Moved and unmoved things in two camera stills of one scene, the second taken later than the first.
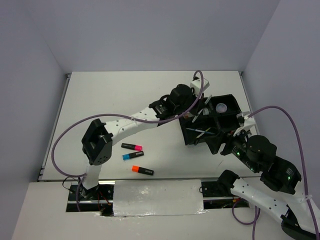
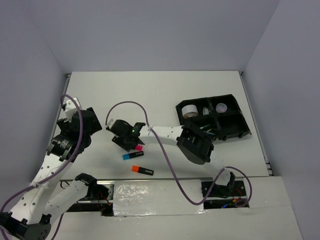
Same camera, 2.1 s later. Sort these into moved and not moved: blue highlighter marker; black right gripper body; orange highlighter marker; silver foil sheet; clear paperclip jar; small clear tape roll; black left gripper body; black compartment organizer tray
Moved: black left gripper body; black right gripper body
Not moved: small clear tape roll; blue highlighter marker; orange highlighter marker; black compartment organizer tray; silver foil sheet; clear paperclip jar
